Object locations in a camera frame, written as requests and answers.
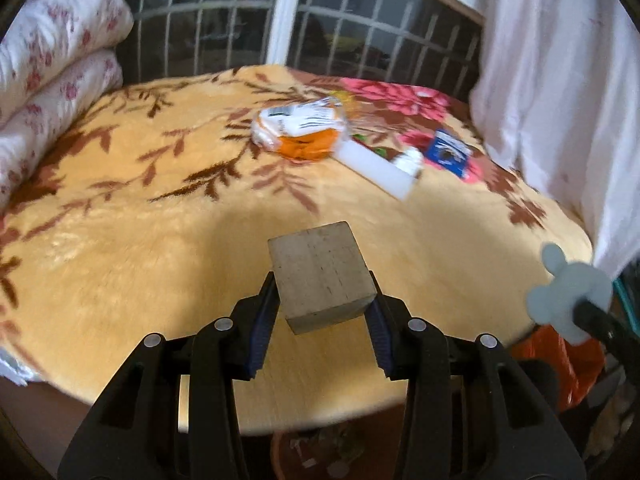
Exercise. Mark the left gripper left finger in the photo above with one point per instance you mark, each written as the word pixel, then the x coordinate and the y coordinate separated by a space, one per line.
pixel 169 411

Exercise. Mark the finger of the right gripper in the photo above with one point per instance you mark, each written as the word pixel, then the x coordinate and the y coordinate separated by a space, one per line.
pixel 622 343

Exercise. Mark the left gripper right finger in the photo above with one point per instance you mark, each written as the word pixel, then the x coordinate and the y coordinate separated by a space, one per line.
pixel 471 412

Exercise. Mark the blue white milk carton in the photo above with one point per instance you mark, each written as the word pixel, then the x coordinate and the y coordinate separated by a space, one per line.
pixel 449 153

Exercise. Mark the white foam block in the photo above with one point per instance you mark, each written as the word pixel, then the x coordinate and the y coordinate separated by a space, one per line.
pixel 374 168

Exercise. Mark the white tissue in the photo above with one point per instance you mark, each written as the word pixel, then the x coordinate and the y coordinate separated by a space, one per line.
pixel 409 161

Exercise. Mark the orange white snack bag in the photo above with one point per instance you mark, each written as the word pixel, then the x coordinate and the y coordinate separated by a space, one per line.
pixel 308 131

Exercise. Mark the orange plastic trash bin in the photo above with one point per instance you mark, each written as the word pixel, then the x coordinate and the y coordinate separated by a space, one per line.
pixel 362 448

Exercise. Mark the orange plastic bag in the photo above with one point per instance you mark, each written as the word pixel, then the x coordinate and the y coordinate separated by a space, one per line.
pixel 576 368

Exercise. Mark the yellow floral fleece blanket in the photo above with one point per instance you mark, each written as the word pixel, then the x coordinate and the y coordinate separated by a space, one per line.
pixel 153 213

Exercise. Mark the white sheer curtain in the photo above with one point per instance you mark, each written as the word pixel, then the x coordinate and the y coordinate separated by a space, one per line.
pixel 558 100

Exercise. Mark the folded floral white quilt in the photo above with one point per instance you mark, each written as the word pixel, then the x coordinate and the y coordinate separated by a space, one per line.
pixel 57 59

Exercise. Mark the white window frame with bars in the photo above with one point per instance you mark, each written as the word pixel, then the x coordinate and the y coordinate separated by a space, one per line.
pixel 431 43

